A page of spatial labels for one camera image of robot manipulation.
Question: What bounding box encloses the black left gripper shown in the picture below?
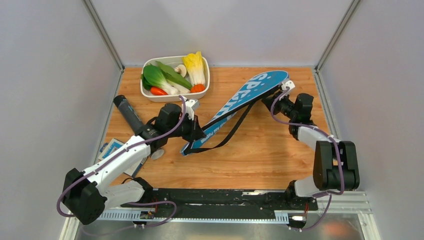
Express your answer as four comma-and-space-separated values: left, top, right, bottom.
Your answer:
167, 113, 207, 143

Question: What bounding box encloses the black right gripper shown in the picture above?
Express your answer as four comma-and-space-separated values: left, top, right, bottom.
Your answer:
260, 89, 297, 120

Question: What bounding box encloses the blue racket bag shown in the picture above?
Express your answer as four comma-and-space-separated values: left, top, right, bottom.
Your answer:
180, 70, 290, 156

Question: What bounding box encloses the black shuttlecock tube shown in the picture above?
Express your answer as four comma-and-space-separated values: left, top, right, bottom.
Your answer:
112, 94, 166, 161

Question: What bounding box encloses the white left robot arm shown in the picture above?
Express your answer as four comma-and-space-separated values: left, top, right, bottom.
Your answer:
56, 99, 199, 225

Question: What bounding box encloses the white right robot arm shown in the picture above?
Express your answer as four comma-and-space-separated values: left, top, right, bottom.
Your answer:
262, 90, 360, 209

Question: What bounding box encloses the orange carrot toy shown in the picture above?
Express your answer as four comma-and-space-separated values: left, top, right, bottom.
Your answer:
190, 84, 206, 93

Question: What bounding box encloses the red pepper toy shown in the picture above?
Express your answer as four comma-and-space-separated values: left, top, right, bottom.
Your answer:
149, 86, 168, 96

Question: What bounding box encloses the green leaf vegetable toy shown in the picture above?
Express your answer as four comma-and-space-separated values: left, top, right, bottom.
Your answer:
156, 61, 192, 92

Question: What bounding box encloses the white rectangular tray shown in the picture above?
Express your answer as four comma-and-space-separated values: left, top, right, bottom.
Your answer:
140, 51, 211, 102

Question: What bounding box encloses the beige mushroom toy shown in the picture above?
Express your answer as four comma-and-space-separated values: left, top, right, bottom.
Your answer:
174, 64, 187, 78

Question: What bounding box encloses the green bok choy toy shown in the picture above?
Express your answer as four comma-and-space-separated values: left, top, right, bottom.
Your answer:
141, 64, 180, 95

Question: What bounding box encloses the yellow cabbage toy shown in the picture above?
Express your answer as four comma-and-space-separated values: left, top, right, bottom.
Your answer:
182, 51, 206, 86

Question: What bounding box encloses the blue book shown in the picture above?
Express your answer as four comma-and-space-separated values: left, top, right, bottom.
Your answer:
97, 138, 148, 178

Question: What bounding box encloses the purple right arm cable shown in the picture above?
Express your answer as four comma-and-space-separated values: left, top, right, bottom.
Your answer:
269, 87, 346, 232

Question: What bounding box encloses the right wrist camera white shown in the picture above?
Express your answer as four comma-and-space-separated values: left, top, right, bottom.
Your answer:
280, 80, 296, 96

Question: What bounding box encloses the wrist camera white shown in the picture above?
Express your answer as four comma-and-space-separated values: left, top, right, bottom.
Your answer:
181, 96, 200, 121
280, 80, 296, 96

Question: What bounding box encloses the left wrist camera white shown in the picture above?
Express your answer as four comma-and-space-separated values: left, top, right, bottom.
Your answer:
181, 96, 200, 121

